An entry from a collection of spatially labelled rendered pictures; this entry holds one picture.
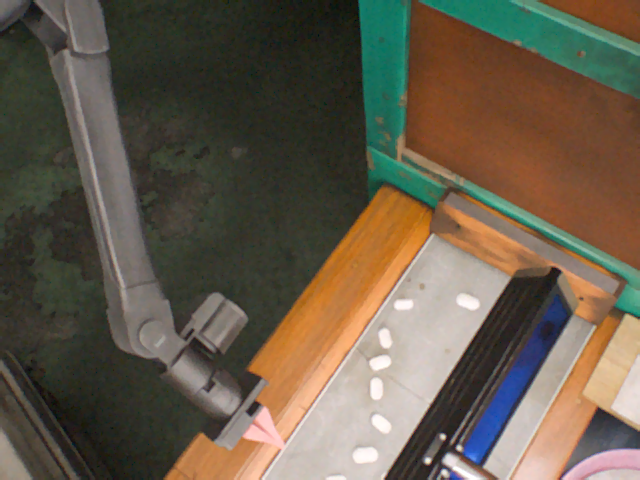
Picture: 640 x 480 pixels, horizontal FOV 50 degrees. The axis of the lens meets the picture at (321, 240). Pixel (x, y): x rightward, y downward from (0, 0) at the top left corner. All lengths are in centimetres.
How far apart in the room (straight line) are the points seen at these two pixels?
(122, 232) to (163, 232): 128
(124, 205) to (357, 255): 45
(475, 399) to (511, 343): 7
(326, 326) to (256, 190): 107
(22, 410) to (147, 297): 87
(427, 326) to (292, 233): 97
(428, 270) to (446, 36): 44
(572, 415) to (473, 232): 31
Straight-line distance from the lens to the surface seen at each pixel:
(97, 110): 87
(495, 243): 110
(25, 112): 256
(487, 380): 74
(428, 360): 113
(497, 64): 88
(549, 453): 110
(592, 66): 79
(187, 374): 89
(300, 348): 111
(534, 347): 79
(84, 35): 86
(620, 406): 112
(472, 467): 71
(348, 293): 113
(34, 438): 165
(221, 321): 90
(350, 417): 111
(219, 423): 94
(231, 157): 221
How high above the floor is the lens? 182
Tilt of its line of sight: 64 degrees down
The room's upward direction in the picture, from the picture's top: 12 degrees counter-clockwise
